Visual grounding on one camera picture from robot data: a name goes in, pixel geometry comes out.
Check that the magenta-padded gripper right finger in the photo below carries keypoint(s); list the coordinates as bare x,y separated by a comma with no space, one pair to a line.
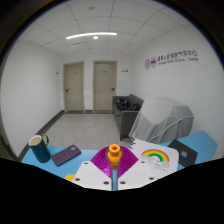
138,173

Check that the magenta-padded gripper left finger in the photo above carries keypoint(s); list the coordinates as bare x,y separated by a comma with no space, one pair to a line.
91,175

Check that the orange charger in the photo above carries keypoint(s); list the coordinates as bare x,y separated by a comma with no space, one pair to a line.
114,155

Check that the yellow power strip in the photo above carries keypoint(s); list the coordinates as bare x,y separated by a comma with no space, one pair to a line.
69,177

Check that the white rainbow-print mouse pad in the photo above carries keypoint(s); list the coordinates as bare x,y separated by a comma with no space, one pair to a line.
156,158

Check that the purple smartphone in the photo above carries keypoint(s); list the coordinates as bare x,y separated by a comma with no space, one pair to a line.
66,155

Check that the dark grey sofa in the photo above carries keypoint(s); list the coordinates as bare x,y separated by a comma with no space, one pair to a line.
126,121

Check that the dark green mug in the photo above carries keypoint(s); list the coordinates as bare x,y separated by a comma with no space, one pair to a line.
40,151

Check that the grey cloth-covered furniture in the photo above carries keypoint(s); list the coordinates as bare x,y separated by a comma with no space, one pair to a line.
163,120

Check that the narrow beige door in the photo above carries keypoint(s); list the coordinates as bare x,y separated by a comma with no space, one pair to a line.
74,88

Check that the wide beige door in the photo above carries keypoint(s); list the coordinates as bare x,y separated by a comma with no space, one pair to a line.
104,86

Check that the small round ceiling light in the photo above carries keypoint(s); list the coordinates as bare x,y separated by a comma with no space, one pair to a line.
95,37

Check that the long curved ceiling light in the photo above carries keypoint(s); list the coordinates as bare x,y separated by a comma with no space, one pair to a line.
91,35

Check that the wall sign lettering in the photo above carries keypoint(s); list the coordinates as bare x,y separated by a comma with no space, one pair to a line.
173,59

